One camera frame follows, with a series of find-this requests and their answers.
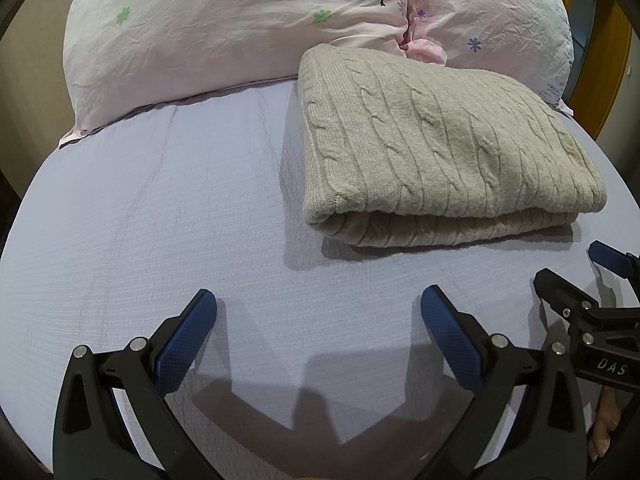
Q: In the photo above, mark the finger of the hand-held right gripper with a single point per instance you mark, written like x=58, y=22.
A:
x=560, y=297
x=612, y=259

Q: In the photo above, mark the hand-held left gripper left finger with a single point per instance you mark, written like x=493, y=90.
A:
x=185, y=340

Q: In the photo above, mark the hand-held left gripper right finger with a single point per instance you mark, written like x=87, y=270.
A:
x=450, y=337

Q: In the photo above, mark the wooden bed frame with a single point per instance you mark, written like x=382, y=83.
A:
x=600, y=85

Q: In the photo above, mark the person's right hand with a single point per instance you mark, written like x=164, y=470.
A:
x=602, y=430

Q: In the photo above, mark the pink floral pillow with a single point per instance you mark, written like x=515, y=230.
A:
x=225, y=25
x=490, y=5

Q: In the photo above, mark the lavender bed sheet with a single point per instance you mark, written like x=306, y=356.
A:
x=150, y=220

